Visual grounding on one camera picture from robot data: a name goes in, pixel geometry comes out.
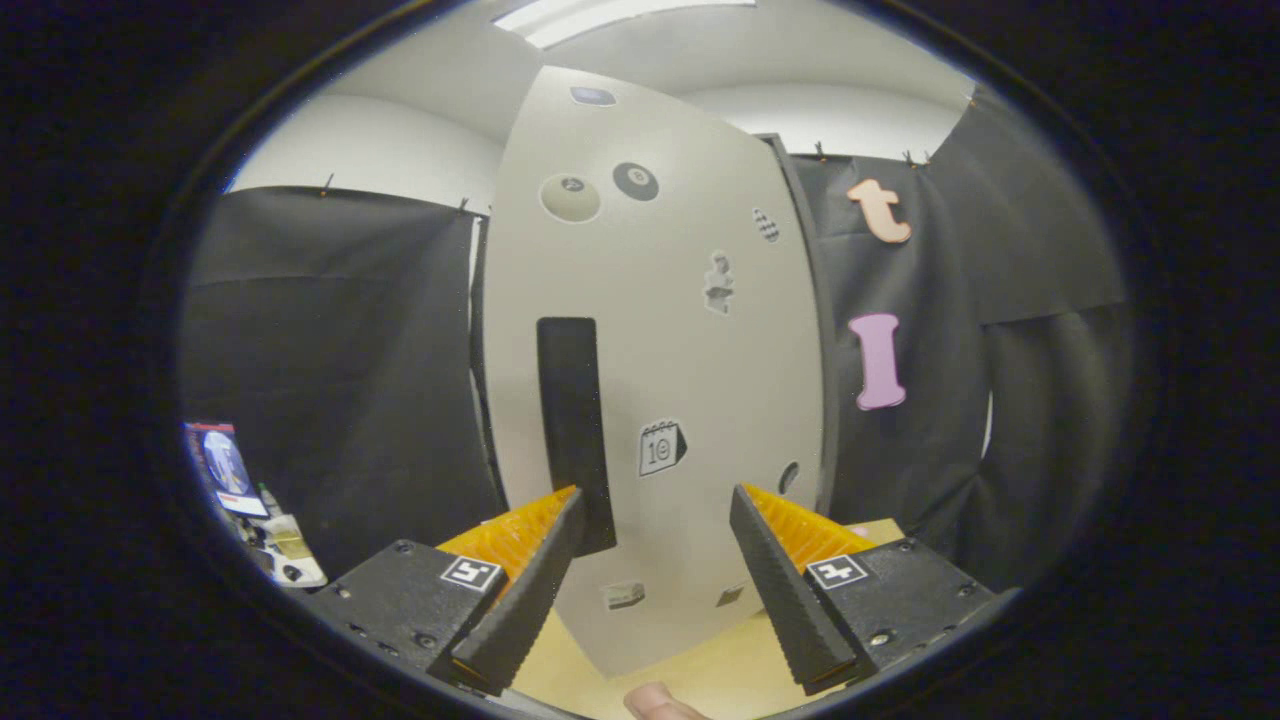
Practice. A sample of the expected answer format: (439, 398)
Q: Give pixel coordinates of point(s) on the grey shoe cabinet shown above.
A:
(830, 430)

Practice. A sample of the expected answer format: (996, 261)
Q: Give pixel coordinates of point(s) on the beige shoe cabinet door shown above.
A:
(700, 380)

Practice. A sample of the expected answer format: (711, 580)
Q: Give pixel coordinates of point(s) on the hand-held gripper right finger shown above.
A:
(785, 590)

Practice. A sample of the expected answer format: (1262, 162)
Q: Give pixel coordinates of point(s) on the pale flat cluttered object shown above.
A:
(285, 550)

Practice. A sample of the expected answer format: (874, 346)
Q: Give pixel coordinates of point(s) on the black backdrop cloth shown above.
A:
(330, 400)

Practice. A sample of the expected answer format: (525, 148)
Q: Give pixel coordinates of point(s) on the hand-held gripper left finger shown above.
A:
(535, 590)

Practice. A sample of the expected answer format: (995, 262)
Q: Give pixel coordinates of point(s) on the blue printed package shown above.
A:
(225, 465)

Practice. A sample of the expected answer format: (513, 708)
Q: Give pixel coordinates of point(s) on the long ceiling light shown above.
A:
(610, 15)

